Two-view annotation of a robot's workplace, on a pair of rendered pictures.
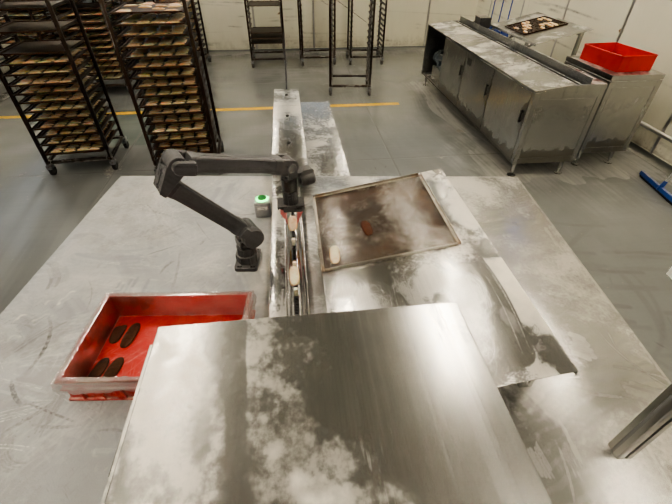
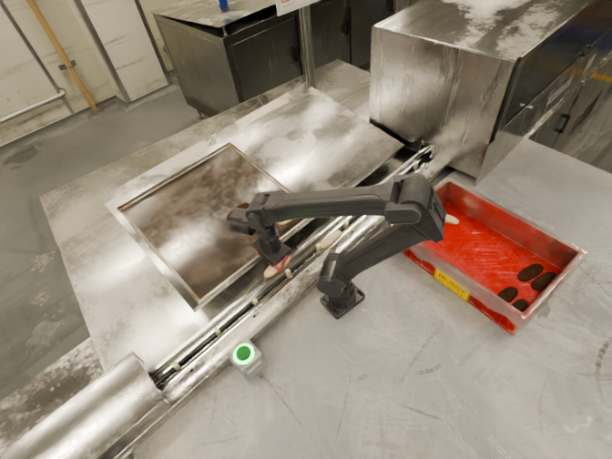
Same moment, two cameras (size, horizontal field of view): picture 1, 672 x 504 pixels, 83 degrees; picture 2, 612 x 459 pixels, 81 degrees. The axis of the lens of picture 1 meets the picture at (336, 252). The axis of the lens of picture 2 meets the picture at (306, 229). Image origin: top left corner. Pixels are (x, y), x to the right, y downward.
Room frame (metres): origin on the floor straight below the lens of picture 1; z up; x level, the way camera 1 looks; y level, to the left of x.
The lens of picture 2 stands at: (1.48, 0.80, 1.81)
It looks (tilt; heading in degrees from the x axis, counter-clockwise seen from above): 48 degrees down; 239
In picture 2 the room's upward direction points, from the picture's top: 9 degrees counter-clockwise
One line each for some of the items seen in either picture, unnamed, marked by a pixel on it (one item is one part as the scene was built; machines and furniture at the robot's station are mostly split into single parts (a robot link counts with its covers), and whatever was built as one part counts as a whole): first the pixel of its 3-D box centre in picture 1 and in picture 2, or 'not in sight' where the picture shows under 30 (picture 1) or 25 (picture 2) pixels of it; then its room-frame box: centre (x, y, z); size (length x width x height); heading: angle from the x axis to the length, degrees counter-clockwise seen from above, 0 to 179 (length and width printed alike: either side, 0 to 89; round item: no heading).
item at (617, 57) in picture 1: (616, 56); not in sight; (3.87, -2.59, 0.93); 0.51 x 0.36 x 0.13; 11
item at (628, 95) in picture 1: (592, 110); not in sight; (3.87, -2.59, 0.44); 0.70 x 0.55 x 0.87; 7
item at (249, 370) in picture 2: (264, 209); (248, 361); (1.45, 0.33, 0.84); 0.08 x 0.08 x 0.11; 7
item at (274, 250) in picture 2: (290, 197); (270, 242); (1.23, 0.17, 1.04); 0.10 x 0.07 x 0.07; 97
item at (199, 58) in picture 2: not in sight; (288, 40); (-0.41, -2.18, 0.51); 1.93 x 1.05 x 1.02; 7
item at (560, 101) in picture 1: (511, 75); not in sight; (4.82, -2.07, 0.51); 3.00 x 1.26 x 1.03; 7
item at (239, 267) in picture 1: (247, 253); (341, 292); (1.12, 0.34, 0.86); 0.12 x 0.09 x 0.08; 1
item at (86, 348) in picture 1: (168, 341); (476, 246); (0.69, 0.50, 0.87); 0.49 x 0.34 x 0.10; 91
